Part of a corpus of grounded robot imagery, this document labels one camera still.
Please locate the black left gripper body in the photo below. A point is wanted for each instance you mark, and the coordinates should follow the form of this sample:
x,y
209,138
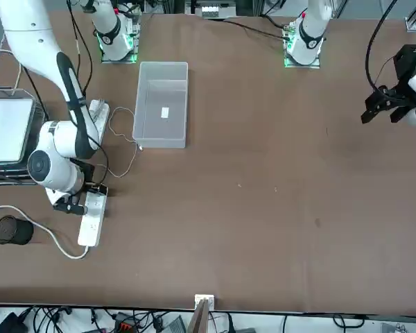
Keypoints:
x,y
405,66

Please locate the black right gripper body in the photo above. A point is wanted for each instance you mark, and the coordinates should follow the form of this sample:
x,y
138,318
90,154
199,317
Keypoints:
x,y
83,171

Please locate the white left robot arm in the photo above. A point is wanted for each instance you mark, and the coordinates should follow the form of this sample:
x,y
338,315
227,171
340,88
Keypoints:
x,y
312,21

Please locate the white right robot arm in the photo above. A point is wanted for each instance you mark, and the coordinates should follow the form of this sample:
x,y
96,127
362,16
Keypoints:
x,y
31,34

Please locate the long white power strip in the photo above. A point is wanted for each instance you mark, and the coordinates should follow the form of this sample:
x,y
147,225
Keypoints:
x,y
92,225

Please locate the short white power strip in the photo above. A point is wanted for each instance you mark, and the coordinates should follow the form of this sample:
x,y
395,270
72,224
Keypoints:
x,y
102,114

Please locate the metal mesh file tray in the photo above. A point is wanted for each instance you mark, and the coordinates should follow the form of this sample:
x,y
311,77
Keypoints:
x,y
38,138

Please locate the black mesh pen cup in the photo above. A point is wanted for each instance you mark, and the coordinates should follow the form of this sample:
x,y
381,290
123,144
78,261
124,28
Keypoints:
x,y
14,230

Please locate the clipboard with white paper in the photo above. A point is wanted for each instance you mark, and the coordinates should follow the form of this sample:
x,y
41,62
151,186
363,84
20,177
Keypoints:
x,y
7,130

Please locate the clear plastic bin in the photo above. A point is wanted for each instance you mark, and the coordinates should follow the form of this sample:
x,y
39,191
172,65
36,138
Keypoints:
x,y
161,104

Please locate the black red connector block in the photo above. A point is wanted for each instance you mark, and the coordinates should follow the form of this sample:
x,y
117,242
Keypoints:
x,y
125,324

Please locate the white socket block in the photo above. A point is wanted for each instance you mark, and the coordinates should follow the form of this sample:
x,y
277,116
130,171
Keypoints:
x,y
209,11

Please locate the aluminium frame post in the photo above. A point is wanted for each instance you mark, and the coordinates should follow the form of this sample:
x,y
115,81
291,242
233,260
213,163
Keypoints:
x,y
204,301

